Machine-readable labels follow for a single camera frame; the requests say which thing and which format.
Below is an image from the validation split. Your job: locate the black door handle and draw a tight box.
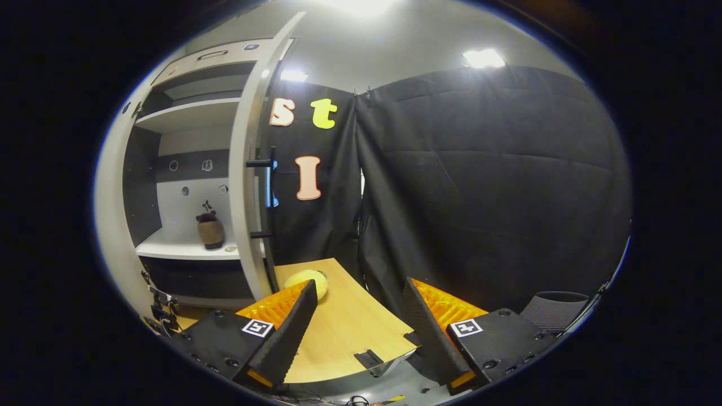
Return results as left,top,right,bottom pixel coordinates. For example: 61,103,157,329
246,147,278,240

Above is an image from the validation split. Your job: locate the black backdrop cloth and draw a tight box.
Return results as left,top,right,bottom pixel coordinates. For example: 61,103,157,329
265,65,632,339

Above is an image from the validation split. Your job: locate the brown slipper shoe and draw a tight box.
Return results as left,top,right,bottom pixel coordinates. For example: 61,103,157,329
196,210,226,250

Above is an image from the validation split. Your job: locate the white shoe cabinet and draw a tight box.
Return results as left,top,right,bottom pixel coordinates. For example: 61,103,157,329
121,37,297,310

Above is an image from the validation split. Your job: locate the black mesh office chair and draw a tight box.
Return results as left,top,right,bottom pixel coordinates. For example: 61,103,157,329
519,291,590,334

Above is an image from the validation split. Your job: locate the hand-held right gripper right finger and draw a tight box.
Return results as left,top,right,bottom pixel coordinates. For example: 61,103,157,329
402,276,559,395

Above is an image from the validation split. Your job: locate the yellow plush toy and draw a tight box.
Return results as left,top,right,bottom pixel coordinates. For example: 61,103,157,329
284,270,329,302

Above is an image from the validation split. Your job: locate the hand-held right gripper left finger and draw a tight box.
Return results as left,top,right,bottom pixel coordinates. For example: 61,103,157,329
169,279,319,390

